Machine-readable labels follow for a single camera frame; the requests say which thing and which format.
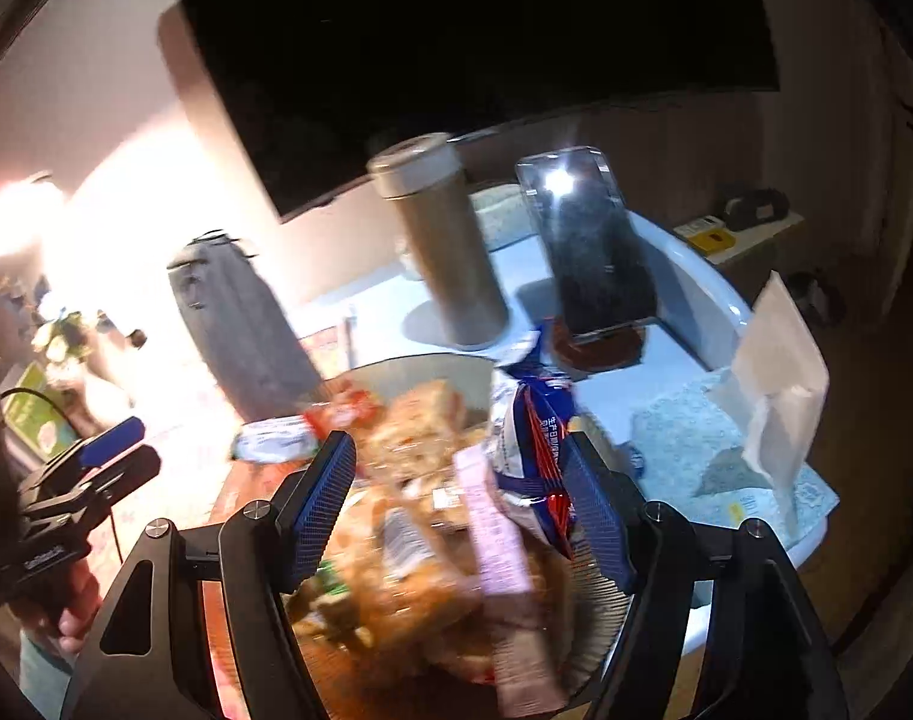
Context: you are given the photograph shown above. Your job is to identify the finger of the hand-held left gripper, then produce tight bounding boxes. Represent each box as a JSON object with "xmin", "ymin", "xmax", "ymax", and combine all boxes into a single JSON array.
[
  {"xmin": 77, "ymin": 416, "xmax": 146, "ymax": 466},
  {"xmin": 51, "ymin": 444, "xmax": 162, "ymax": 518}
]

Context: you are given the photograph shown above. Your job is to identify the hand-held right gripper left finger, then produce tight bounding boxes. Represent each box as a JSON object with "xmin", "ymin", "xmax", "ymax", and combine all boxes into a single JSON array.
[{"xmin": 58, "ymin": 430, "xmax": 358, "ymax": 720}]

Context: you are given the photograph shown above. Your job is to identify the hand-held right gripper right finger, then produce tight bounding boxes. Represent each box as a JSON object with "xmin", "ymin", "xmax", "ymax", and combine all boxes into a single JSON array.
[{"xmin": 565, "ymin": 431, "xmax": 851, "ymax": 720}]

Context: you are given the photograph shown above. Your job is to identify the blue cookie packet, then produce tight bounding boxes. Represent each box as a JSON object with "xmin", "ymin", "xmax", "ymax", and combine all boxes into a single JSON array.
[{"xmin": 488, "ymin": 326, "xmax": 600, "ymax": 560}]

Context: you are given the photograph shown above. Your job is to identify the pink stick snack packet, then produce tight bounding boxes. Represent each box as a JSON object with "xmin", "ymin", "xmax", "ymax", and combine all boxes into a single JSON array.
[{"xmin": 456, "ymin": 444, "xmax": 536, "ymax": 597}]

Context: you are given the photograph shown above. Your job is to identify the fried snack bag red corner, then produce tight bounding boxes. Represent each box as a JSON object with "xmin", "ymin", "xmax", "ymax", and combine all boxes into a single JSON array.
[{"xmin": 291, "ymin": 480, "xmax": 502, "ymax": 683}]

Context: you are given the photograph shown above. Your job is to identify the round snack bowl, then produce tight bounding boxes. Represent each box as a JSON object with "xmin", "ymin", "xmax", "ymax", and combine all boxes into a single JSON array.
[{"xmin": 280, "ymin": 351, "xmax": 641, "ymax": 706}]

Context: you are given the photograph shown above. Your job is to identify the person's left forearm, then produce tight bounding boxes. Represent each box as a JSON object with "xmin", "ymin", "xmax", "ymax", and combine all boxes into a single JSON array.
[{"xmin": 17, "ymin": 630, "xmax": 74, "ymax": 713}]

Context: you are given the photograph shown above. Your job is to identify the person's left hand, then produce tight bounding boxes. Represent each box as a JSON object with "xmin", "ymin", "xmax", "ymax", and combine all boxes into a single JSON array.
[{"xmin": 55, "ymin": 555, "xmax": 104, "ymax": 657}]

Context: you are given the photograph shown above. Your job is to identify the white ribbed vase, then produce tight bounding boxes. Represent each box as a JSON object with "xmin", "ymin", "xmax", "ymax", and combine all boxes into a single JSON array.
[{"xmin": 77, "ymin": 367, "xmax": 138, "ymax": 432}]

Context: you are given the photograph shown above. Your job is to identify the green book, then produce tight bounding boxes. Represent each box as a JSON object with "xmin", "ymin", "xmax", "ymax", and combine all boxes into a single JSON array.
[{"xmin": 2, "ymin": 360, "xmax": 82, "ymax": 458}]

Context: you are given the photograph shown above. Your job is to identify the small silver snack packet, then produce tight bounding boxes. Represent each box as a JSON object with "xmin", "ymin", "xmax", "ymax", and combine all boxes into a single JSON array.
[{"xmin": 231, "ymin": 418, "xmax": 318, "ymax": 464}]

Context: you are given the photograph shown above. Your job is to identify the blue and white flower bouquet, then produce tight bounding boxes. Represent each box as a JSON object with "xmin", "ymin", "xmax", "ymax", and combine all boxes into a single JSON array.
[{"xmin": 0, "ymin": 274, "xmax": 142, "ymax": 383}]

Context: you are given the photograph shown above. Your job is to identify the lace table mat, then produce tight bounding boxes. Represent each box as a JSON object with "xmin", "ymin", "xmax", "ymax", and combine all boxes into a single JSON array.
[
  {"xmin": 628, "ymin": 371, "xmax": 840, "ymax": 541},
  {"xmin": 469, "ymin": 184, "xmax": 536, "ymax": 250}
]

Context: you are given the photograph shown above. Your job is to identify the brown stick snack packet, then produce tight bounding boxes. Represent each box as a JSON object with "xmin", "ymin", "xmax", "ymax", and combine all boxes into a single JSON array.
[{"xmin": 486, "ymin": 592, "xmax": 570, "ymax": 713}]

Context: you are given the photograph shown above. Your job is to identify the brown phone stand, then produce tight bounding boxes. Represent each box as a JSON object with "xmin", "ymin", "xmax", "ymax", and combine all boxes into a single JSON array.
[{"xmin": 542, "ymin": 315, "xmax": 646, "ymax": 372}]

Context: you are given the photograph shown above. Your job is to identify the grey pencil case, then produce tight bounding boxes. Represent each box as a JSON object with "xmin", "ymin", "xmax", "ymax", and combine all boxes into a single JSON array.
[{"xmin": 167, "ymin": 232, "xmax": 328, "ymax": 421}]

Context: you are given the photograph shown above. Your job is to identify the white paper bag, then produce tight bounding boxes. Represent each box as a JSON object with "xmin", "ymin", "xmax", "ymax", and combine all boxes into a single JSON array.
[{"xmin": 707, "ymin": 270, "xmax": 831, "ymax": 533}]

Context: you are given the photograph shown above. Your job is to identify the black smartphone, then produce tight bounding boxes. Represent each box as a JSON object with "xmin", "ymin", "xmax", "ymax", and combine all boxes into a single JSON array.
[{"xmin": 514, "ymin": 146, "xmax": 660, "ymax": 338}]

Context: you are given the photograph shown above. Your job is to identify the beige tumbler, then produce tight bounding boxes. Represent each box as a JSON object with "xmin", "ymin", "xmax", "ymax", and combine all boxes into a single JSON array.
[{"xmin": 366, "ymin": 133, "xmax": 511, "ymax": 350}]

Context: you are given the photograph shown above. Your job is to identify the low cabinet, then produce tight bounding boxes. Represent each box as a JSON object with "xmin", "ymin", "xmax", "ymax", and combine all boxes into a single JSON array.
[{"xmin": 670, "ymin": 191, "xmax": 806, "ymax": 293}]

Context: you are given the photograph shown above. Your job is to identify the dark bin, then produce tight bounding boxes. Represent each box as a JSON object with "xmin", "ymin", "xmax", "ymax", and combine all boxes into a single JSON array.
[{"xmin": 786, "ymin": 270, "xmax": 848, "ymax": 327}]

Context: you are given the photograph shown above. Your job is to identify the black device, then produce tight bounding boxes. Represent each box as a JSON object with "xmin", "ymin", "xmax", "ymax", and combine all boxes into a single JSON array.
[{"xmin": 722, "ymin": 187, "xmax": 791, "ymax": 230}]

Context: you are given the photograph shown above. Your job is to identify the dark monitor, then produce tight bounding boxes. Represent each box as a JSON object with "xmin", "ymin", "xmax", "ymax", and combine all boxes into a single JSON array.
[{"xmin": 162, "ymin": 0, "xmax": 782, "ymax": 224}]

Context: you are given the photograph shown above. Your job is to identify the black cable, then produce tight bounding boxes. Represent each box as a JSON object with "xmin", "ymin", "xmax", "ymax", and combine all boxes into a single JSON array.
[{"xmin": 0, "ymin": 388, "xmax": 123, "ymax": 563}]

